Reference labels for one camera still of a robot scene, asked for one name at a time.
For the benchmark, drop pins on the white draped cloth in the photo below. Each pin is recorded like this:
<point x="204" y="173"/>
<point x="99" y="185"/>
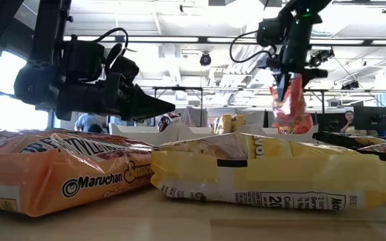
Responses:
<point x="255" y="118"/>

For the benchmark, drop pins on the black ceiling device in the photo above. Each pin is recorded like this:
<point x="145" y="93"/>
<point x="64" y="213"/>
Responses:
<point x="323" y="55"/>

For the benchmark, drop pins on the black monitor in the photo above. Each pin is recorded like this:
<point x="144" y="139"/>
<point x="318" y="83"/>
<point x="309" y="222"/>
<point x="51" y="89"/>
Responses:
<point x="370" y="117"/>

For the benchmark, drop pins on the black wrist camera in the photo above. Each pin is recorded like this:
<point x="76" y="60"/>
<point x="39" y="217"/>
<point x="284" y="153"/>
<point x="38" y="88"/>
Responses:
<point x="82" y="60"/>
<point x="270" y="31"/>

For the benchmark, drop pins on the large bright window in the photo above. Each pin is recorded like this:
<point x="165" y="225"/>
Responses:
<point x="12" y="117"/>

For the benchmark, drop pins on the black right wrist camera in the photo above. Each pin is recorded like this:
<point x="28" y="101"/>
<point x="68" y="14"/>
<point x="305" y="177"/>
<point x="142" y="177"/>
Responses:
<point x="270" y="31"/>

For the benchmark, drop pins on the person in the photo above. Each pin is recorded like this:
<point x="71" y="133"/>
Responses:
<point x="347" y="122"/>
<point x="87" y="121"/>

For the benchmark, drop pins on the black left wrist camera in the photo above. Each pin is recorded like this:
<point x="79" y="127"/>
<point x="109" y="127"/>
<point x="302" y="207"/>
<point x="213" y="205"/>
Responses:
<point x="82" y="60"/>

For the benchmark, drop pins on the white plastic bin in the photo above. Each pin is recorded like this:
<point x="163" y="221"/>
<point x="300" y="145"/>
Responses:
<point x="136" y="134"/>
<point x="263" y="132"/>
<point x="196" y="132"/>

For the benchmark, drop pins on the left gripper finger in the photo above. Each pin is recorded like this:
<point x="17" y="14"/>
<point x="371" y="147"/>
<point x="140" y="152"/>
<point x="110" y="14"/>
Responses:
<point x="146" y="112"/>
<point x="149" y="98"/>

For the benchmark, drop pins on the black rig camera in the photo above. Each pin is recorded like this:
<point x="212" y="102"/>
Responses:
<point x="205" y="59"/>

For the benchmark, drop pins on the black metal stand frame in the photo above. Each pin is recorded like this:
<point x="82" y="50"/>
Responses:
<point x="186" y="88"/>

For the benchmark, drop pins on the grey draped cloth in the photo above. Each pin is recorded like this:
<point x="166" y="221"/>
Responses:
<point x="193" y="117"/>

